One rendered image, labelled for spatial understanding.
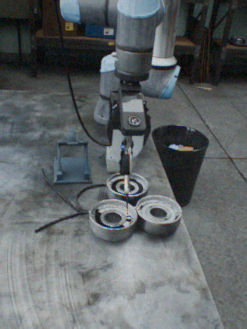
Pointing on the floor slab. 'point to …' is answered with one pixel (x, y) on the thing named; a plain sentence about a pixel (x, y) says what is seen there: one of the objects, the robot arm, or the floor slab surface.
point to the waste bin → (181, 158)
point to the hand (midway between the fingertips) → (125, 159)
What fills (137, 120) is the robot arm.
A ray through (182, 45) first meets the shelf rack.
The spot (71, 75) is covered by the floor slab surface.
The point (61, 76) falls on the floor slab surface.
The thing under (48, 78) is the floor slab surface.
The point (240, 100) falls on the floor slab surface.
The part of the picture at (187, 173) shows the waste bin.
